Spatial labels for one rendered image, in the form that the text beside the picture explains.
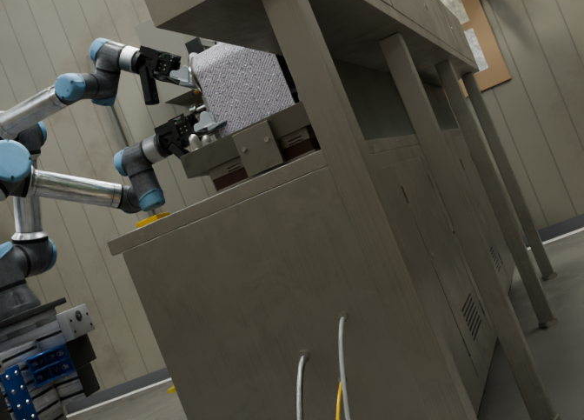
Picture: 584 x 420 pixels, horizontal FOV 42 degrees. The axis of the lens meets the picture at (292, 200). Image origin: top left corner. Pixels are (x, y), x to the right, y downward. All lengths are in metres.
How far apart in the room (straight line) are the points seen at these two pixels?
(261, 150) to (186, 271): 0.36
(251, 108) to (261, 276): 0.50
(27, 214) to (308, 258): 1.15
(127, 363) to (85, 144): 1.75
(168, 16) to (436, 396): 0.74
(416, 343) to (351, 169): 0.30
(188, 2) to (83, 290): 5.14
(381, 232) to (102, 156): 4.98
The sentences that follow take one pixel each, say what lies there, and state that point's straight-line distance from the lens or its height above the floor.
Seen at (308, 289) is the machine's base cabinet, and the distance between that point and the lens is 1.81.
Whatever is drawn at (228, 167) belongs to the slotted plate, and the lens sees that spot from 1.91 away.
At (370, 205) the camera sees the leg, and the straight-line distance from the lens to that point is 1.21.
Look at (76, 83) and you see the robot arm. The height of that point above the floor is 1.36.
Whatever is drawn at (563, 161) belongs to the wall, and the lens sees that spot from 5.50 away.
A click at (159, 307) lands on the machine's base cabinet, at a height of 0.69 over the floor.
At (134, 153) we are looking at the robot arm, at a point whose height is 1.12.
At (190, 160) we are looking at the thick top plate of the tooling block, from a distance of 1.95.
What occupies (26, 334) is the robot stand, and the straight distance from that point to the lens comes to 2.52.
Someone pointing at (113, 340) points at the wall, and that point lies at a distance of 6.23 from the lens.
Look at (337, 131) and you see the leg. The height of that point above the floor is 0.88.
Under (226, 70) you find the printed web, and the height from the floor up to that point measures 1.22.
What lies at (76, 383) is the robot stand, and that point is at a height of 0.55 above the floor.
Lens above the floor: 0.77
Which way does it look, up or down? 1 degrees up
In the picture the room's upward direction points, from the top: 22 degrees counter-clockwise
